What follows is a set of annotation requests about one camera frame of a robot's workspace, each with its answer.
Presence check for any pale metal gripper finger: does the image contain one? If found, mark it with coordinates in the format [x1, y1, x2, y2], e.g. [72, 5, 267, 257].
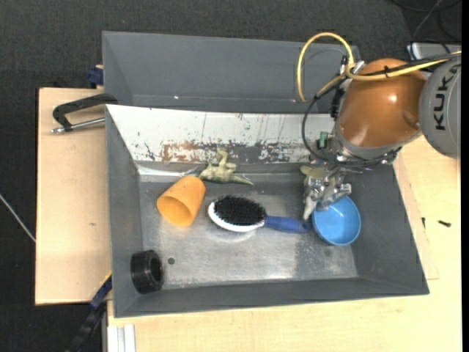
[302, 191, 317, 222]
[317, 192, 333, 213]

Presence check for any blue plastic bowl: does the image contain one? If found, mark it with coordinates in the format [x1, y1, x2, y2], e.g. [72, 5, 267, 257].
[310, 195, 362, 246]

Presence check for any blue hairbrush with black bristles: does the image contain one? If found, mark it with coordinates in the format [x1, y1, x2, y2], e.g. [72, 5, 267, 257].
[207, 194, 311, 234]

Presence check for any grey metal bin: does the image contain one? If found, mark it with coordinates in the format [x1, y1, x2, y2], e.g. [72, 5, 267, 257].
[101, 30, 430, 318]

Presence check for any green toy dinosaur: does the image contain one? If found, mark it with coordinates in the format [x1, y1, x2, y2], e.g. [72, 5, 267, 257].
[199, 147, 254, 187]

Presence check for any orange plastic cup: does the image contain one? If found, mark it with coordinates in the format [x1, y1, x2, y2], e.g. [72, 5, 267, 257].
[156, 175, 207, 229]

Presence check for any black rubber ring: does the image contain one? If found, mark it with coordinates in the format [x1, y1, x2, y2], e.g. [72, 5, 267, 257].
[130, 249, 165, 295]

